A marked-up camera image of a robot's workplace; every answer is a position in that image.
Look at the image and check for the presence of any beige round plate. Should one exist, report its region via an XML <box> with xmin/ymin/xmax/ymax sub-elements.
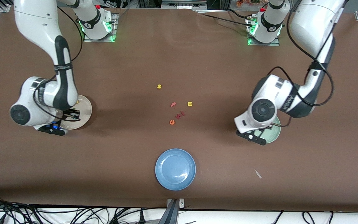
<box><xmin>56</xmin><ymin>95</ymin><xmax>93</xmax><ymax>130</ymax></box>

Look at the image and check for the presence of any pale green round plate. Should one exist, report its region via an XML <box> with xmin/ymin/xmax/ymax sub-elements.
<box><xmin>254</xmin><ymin>115</ymin><xmax>281</xmax><ymax>144</ymax></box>

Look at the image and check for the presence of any blue round plate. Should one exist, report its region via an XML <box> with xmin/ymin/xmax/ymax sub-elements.
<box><xmin>155</xmin><ymin>148</ymin><xmax>196</xmax><ymax>191</ymax></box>

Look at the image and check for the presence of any brown table cover sheet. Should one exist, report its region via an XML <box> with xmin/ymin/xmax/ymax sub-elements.
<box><xmin>0</xmin><ymin>5</ymin><xmax>358</xmax><ymax>212</ymax></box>

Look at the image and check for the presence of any orange flower decoration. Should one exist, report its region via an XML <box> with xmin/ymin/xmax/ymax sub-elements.
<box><xmin>236</xmin><ymin>0</ymin><xmax>268</xmax><ymax>7</ymax></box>

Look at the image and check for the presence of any black aluminium profile bar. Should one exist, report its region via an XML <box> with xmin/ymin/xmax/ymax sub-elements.
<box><xmin>159</xmin><ymin>199</ymin><xmax>179</xmax><ymax>224</ymax></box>

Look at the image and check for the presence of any metal background rack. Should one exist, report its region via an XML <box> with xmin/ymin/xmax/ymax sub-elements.
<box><xmin>137</xmin><ymin>0</ymin><xmax>232</xmax><ymax>10</ymax></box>

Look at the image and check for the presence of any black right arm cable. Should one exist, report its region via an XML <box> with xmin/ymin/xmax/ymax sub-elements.
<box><xmin>34</xmin><ymin>6</ymin><xmax>84</xmax><ymax>122</ymax></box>

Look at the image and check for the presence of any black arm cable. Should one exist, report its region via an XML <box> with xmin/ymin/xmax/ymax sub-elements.
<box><xmin>34</xmin><ymin>6</ymin><xmax>84</xmax><ymax>122</ymax></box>
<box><xmin>269</xmin><ymin>0</ymin><xmax>334</xmax><ymax>128</ymax></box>

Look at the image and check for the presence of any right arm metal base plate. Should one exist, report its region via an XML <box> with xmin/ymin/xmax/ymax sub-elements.
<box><xmin>83</xmin><ymin>12</ymin><xmax>117</xmax><ymax>42</ymax></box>

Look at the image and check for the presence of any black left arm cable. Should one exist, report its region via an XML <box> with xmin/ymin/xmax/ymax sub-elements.
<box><xmin>269</xmin><ymin>0</ymin><xmax>334</xmax><ymax>128</ymax></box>

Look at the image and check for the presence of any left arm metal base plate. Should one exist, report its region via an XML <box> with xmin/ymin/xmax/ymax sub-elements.
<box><xmin>246</xmin><ymin>16</ymin><xmax>280</xmax><ymax>46</ymax></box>

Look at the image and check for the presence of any metal table edge bracket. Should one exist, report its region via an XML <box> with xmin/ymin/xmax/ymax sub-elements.
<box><xmin>167</xmin><ymin>198</ymin><xmax>185</xmax><ymax>208</ymax></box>

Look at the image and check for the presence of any black cable on table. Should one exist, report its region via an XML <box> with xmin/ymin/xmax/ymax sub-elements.
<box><xmin>201</xmin><ymin>13</ymin><xmax>248</xmax><ymax>27</ymax></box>
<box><xmin>227</xmin><ymin>9</ymin><xmax>255</xmax><ymax>20</ymax></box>

